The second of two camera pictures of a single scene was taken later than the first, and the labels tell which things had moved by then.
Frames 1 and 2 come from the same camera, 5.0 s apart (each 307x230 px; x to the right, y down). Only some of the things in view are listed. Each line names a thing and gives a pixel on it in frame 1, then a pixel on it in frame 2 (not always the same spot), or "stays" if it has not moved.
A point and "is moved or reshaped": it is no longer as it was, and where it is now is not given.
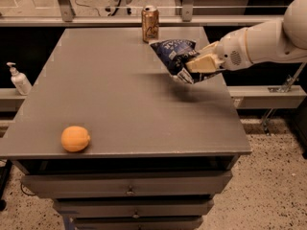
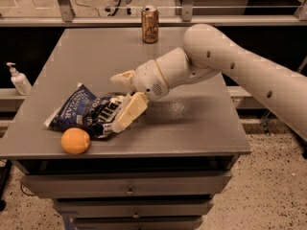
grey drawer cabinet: x=119 y=142 stays
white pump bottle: x=19 y=80 stays
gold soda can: x=150 y=16 stays
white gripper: x=230 y=50 to x=149 y=78
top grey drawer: x=93 y=185 stays
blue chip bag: x=176 y=54 is moved or reshaped
